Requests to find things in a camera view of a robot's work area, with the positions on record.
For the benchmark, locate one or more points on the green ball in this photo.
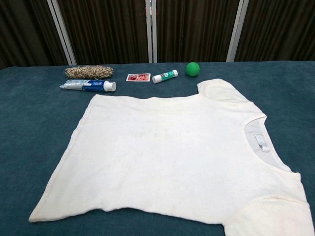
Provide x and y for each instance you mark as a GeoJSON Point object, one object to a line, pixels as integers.
{"type": "Point", "coordinates": [192, 69]}

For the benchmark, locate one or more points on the dark folding screen panel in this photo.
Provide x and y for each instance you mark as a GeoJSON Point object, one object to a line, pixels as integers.
{"type": "Point", "coordinates": [194, 29]}
{"type": "Point", "coordinates": [105, 29]}
{"type": "Point", "coordinates": [24, 32]}
{"type": "Point", "coordinates": [278, 29]}

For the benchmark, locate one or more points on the white T-shirt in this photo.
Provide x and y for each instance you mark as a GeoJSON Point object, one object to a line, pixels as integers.
{"type": "Point", "coordinates": [160, 147]}

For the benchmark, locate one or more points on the blue white toothpaste tube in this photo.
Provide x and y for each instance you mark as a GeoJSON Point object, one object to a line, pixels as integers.
{"type": "Point", "coordinates": [91, 85]}

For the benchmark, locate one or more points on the red playing card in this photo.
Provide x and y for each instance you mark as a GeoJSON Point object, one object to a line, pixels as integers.
{"type": "Point", "coordinates": [137, 77]}

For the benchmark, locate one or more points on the green white glue stick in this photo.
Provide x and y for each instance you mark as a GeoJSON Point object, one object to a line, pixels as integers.
{"type": "Point", "coordinates": [165, 76]}

